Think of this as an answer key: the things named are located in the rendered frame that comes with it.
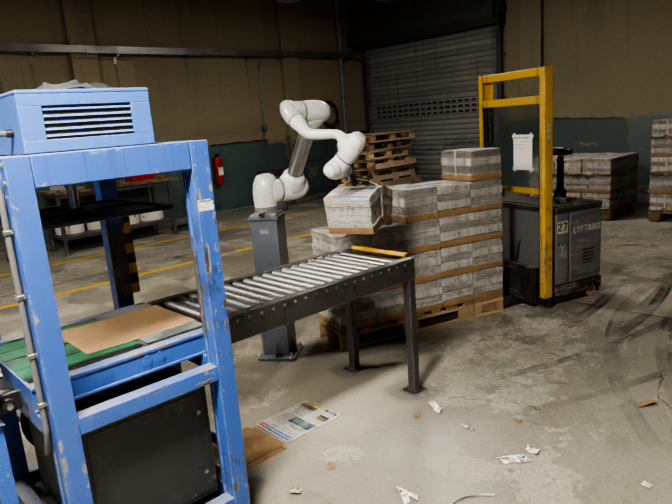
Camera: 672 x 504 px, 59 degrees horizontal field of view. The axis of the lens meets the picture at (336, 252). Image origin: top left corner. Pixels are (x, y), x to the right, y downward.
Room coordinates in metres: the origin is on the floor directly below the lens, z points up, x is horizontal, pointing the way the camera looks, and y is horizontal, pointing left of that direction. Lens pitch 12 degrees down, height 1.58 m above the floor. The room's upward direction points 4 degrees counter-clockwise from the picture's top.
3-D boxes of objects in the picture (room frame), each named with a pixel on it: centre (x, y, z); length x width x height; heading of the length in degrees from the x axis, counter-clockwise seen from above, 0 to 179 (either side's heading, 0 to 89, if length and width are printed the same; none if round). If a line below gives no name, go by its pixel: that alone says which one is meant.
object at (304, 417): (2.96, 0.27, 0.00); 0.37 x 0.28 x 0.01; 132
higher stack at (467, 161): (4.61, -1.09, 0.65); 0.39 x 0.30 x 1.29; 25
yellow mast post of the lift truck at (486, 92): (5.09, -1.35, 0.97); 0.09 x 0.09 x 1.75; 25
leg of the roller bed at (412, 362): (3.23, -0.40, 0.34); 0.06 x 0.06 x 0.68; 42
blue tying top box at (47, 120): (2.30, 1.00, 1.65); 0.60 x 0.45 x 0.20; 42
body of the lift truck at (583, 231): (4.94, -1.82, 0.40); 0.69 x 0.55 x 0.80; 25
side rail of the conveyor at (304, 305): (2.80, 0.07, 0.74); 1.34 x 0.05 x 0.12; 132
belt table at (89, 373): (2.30, 1.00, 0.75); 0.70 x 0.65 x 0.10; 132
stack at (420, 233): (4.30, -0.43, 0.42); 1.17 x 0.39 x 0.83; 115
